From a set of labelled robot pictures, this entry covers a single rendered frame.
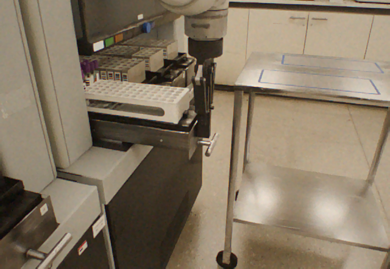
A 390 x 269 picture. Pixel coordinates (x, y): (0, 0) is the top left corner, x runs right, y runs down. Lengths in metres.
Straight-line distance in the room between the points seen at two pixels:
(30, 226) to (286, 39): 2.69
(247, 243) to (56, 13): 1.25
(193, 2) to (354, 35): 2.64
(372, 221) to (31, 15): 1.28
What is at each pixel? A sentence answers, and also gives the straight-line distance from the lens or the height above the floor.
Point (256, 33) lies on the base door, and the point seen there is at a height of 0.60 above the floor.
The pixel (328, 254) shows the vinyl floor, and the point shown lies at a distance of 1.60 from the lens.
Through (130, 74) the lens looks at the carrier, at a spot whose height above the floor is 0.87.
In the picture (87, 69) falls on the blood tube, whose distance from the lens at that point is 0.82.
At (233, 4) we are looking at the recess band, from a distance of 3.04.
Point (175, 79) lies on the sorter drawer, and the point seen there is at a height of 0.80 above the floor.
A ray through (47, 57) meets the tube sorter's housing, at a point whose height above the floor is 0.99.
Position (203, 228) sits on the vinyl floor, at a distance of 1.60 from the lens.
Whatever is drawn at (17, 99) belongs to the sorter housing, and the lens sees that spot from 0.60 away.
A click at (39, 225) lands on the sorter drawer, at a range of 0.56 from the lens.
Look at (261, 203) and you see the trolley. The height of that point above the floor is 0.28.
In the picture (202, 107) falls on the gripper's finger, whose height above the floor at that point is 0.86.
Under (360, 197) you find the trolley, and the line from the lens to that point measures 1.50.
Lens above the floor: 1.13
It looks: 26 degrees down
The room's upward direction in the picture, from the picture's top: straight up
